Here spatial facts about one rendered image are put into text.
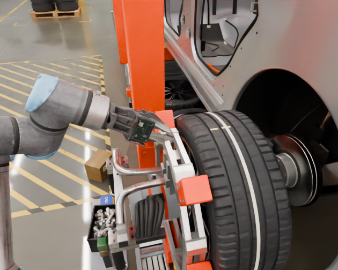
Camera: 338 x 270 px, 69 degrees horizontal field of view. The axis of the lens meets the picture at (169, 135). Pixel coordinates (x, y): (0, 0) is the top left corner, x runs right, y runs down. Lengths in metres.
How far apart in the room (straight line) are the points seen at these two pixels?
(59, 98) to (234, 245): 0.59
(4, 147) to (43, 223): 1.58
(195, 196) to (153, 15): 0.76
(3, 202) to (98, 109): 0.75
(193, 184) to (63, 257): 1.44
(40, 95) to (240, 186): 0.55
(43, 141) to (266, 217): 0.62
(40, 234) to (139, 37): 1.58
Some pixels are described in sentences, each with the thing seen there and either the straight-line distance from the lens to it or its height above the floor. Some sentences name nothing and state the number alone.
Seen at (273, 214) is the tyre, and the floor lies 1.05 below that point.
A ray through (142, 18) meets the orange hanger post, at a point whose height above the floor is 1.42.
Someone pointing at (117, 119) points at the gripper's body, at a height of 1.31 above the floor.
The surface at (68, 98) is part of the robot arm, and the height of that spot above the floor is 1.39.
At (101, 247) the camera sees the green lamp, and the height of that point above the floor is 0.65.
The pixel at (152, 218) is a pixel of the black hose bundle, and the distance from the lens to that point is 0.75.
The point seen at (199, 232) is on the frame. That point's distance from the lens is 0.77.
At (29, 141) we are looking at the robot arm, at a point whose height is 1.30.
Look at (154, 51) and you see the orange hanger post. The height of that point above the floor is 1.29.
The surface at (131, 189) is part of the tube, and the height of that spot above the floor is 1.01.
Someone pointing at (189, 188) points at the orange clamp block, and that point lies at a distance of 0.66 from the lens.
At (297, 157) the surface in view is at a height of 0.95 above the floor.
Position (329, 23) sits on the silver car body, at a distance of 0.86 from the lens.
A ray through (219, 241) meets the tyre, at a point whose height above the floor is 1.00.
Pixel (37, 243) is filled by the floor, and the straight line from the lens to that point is 2.10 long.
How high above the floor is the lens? 1.65
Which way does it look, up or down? 37 degrees down
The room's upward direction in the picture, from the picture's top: straight up
